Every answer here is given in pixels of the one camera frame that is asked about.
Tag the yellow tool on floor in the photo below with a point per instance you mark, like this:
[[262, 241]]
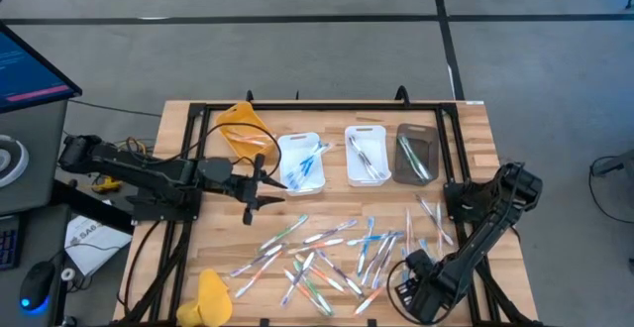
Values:
[[106, 184]]

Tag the grey translucent plastic bin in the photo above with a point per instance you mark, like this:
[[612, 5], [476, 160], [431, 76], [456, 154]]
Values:
[[431, 134]]

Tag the black keyboard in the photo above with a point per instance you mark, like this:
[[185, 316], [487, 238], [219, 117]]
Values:
[[9, 243]]

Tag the purple toothbrush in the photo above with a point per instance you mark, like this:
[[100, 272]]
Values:
[[374, 168], [385, 262], [329, 232], [297, 280], [342, 273], [257, 260], [361, 156], [435, 220], [376, 261]]

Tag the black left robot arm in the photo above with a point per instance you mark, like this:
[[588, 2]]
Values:
[[143, 171]]

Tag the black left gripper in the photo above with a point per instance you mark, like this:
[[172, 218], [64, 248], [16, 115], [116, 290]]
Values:
[[243, 186]]

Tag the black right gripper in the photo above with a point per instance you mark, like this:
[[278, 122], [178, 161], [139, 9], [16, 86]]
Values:
[[428, 292]]

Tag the grey side desk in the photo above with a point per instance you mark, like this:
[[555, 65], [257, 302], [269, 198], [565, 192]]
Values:
[[42, 129]]

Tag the black computer mouse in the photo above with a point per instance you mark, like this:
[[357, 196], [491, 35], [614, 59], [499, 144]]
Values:
[[37, 282]]

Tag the white plastic bin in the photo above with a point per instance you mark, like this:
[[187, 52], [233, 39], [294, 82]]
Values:
[[381, 141], [287, 148]]

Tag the yellow cloth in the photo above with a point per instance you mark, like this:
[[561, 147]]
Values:
[[210, 297]]

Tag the white round device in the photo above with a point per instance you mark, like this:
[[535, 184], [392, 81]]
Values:
[[17, 161]]

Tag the computer monitor blue screen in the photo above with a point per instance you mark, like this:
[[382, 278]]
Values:
[[25, 74]]

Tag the black arched clamp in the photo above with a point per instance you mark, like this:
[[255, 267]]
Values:
[[249, 94], [402, 87]]

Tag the black desk leg bar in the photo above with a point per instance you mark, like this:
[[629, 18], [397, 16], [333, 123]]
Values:
[[84, 203]]

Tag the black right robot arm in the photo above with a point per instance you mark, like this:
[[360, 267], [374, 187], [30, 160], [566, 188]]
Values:
[[490, 218]]

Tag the white label sticker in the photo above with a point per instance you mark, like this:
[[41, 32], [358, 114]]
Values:
[[474, 102]]

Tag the yellow plastic bin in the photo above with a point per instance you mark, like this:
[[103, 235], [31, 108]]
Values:
[[238, 116]]

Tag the white tape roll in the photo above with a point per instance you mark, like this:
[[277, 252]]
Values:
[[68, 269]]

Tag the black clamp foot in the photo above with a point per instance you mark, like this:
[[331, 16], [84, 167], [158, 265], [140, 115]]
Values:
[[371, 323], [265, 323]]

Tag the white printed paper sheet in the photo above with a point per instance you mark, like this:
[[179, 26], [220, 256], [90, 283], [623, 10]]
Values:
[[94, 248]]

